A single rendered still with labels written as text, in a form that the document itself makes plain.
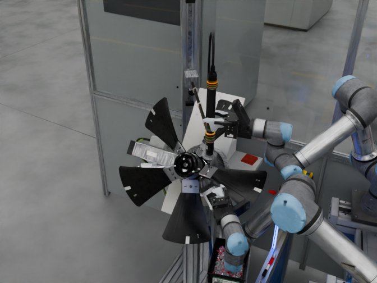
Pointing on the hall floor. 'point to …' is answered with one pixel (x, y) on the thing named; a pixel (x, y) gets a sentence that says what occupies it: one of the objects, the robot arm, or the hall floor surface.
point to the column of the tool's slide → (187, 60)
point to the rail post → (286, 258)
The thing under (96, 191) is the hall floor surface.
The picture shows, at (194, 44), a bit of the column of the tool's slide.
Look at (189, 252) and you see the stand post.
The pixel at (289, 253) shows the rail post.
